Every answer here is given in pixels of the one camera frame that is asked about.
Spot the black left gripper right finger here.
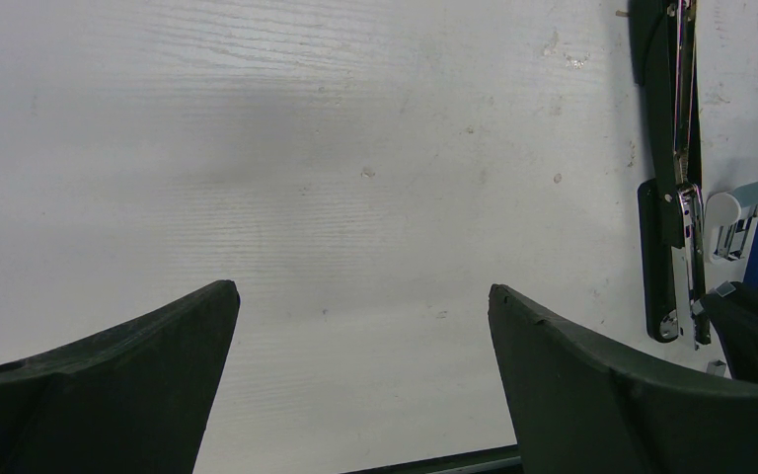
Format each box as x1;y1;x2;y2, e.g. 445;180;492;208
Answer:
489;284;758;473

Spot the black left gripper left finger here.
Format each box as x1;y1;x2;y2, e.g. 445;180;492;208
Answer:
0;280;241;473

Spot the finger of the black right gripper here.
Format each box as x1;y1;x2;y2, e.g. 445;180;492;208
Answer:
704;281;758;384

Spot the black stapler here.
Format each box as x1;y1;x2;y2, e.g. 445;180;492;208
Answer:
628;1;712;349

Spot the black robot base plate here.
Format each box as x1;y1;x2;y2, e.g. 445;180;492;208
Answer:
353;444;524;474

